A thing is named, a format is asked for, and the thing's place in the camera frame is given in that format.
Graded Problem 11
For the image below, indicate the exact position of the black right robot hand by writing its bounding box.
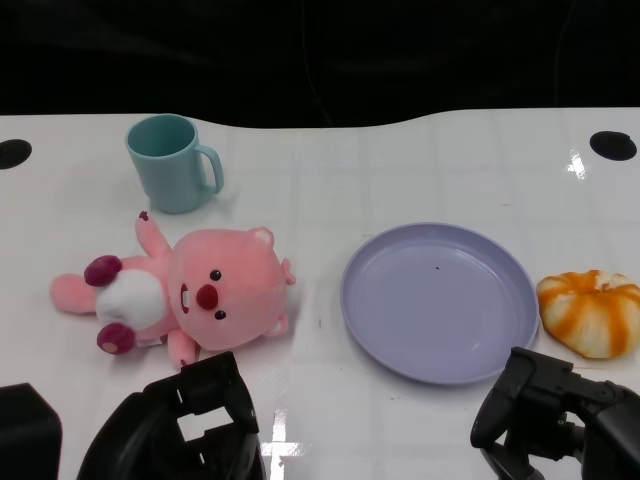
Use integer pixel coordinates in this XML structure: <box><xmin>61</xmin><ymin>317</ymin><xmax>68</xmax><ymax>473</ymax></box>
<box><xmin>469</xmin><ymin>347</ymin><xmax>640</xmax><ymax>480</ymax></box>

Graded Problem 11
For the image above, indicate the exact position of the pink plush beaver doll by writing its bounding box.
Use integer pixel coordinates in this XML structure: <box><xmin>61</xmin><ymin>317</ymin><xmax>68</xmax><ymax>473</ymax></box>
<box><xmin>49</xmin><ymin>210</ymin><xmax>297</xmax><ymax>369</ymax></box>

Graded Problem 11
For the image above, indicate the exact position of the orange white pumpkin toy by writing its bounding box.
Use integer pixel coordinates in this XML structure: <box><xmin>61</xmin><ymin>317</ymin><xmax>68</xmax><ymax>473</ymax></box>
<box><xmin>536</xmin><ymin>269</ymin><xmax>640</xmax><ymax>360</ymax></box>

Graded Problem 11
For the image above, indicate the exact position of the black table grommet hole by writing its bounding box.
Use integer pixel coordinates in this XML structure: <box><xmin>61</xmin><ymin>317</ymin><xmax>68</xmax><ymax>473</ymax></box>
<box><xmin>0</xmin><ymin>139</ymin><xmax>33</xmax><ymax>171</ymax></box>
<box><xmin>589</xmin><ymin>131</ymin><xmax>639</xmax><ymax>161</ymax></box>

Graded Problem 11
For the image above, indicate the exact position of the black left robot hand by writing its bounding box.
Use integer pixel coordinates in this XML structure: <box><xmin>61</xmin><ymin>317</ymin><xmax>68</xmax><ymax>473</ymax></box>
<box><xmin>77</xmin><ymin>351</ymin><xmax>266</xmax><ymax>480</ymax></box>

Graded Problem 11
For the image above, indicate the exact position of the teal plastic cup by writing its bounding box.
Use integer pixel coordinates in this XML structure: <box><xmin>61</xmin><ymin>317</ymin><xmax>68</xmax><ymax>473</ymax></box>
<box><xmin>124</xmin><ymin>113</ymin><xmax>225</xmax><ymax>215</ymax></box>

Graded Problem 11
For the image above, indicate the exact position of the purple plastic plate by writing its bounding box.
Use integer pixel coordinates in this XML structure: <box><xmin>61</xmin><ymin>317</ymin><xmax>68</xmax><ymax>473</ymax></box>
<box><xmin>340</xmin><ymin>222</ymin><xmax>542</xmax><ymax>386</ymax></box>

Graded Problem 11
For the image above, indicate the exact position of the black backdrop curtain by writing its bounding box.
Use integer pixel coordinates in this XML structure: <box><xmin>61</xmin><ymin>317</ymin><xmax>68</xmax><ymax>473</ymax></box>
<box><xmin>0</xmin><ymin>0</ymin><xmax>640</xmax><ymax>129</ymax></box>

